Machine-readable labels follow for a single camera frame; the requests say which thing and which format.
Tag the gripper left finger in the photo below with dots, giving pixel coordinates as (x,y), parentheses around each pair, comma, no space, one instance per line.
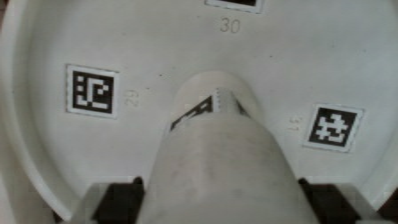
(111,203)

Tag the white round table top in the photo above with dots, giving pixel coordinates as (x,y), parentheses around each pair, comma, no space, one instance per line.
(98,56)

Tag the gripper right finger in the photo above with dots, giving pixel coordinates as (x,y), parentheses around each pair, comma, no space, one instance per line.
(340,208)

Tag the white cylindrical table leg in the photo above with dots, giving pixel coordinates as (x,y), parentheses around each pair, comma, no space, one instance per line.
(223,181)

